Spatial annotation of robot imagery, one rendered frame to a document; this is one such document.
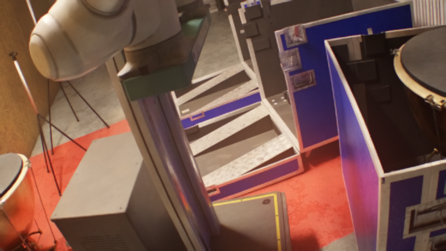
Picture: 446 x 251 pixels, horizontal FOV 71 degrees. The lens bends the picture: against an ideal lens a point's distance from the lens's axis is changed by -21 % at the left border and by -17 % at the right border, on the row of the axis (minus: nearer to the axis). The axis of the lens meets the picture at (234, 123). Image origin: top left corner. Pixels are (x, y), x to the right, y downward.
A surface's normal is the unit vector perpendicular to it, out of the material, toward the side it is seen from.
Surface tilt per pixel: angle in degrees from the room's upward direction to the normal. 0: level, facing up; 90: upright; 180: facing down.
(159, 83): 90
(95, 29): 100
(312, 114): 90
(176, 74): 90
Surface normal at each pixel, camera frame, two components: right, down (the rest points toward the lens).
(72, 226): -0.02, 0.49
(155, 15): 0.80, 0.19
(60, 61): 0.33, 0.69
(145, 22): 0.80, 0.38
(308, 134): 0.21, 0.43
